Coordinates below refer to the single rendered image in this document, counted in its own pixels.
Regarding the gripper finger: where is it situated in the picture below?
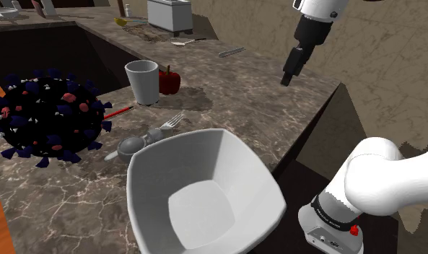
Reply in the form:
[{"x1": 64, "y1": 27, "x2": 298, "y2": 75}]
[{"x1": 279, "y1": 46, "x2": 307, "y2": 87}]

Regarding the grey flat bar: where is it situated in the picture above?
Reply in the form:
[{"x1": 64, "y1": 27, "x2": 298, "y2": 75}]
[{"x1": 218, "y1": 46, "x2": 245, "y2": 58}]

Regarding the white spoon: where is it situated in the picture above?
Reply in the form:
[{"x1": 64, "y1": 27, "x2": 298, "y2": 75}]
[{"x1": 170, "y1": 38, "x2": 207, "y2": 47}]

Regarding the red bell pepper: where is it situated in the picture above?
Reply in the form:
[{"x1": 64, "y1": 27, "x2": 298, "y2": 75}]
[{"x1": 158, "y1": 64, "x2": 182, "y2": 96}]

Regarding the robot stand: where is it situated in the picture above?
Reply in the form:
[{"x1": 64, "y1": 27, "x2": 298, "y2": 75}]
[{"x1": 248, "y1": 159, "x2": 400, "y2": 254}]

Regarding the silver fork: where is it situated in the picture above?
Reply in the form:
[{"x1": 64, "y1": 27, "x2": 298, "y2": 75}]
[{"x1": 160, "y1": 112, "x2": 185, "y2": 130}]

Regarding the white box appliance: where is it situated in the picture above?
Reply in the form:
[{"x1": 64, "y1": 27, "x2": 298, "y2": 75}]
[{"x1": 147, "y1": 0, "x2": 194, "y2": 35}]

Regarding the white cup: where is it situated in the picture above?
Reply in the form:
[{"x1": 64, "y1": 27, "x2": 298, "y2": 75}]
[{"x1": 124, "y1": 59, "x2": 160, "y2": 106}]

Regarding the white square bowl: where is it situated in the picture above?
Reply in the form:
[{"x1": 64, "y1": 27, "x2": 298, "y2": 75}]
[{"x1": 126, "y1": 128, "x2": 287, "y2": 254}]

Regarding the yellow spoon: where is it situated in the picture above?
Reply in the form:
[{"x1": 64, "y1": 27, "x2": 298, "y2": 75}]
[{"x1": 113, "y1": 17, "x2": 149, "y2": 27}]

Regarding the grey ice cream scoop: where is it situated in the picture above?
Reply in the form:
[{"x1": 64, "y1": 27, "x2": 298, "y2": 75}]
[{"x1": 104, "y1": 127, "x2": 174, "y2": 164}]

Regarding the red pencil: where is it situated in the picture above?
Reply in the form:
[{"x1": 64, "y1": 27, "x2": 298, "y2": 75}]
[{"x1": 103, "y1": 105, "x2": 134, "y2": 121}]

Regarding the black spiky ball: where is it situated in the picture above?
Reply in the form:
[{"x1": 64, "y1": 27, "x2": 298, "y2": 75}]
[{"x1": 0, "y1": 68, "x2": 113, "y2": 169}]

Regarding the white plate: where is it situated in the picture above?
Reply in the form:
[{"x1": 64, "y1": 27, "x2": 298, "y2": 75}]
[{"x1": 0, "y1": 6, "x2": 19, "y2": 20}]

